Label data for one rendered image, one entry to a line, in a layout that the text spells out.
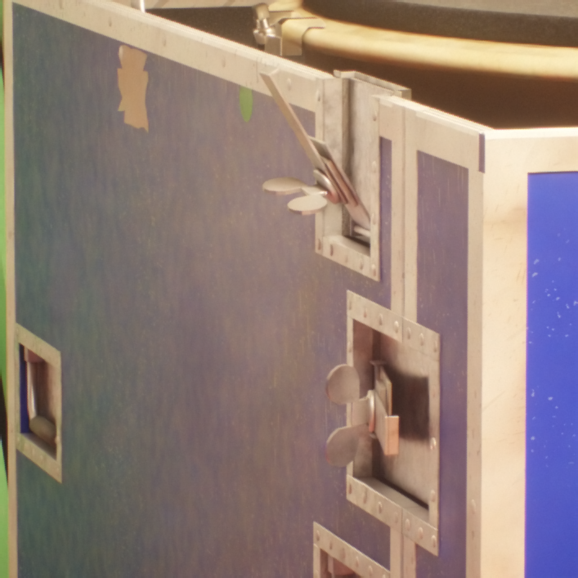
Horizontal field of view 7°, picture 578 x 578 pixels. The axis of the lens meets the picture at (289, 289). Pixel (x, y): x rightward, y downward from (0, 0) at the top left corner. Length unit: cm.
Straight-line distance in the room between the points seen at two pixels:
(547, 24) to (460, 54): 6
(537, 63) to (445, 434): 40
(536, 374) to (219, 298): 54
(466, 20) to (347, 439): 40
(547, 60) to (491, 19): 7
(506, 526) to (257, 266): 45
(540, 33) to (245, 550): 39
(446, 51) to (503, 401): 49
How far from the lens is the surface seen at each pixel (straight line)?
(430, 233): 251
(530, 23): 287
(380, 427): 258
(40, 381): 353
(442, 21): 292
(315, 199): 264
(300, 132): 264
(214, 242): 295
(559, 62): 283
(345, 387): 261
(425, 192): 252
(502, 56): 285
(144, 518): 317
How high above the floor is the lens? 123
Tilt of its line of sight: 9 degrees down
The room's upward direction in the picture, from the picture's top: straight up
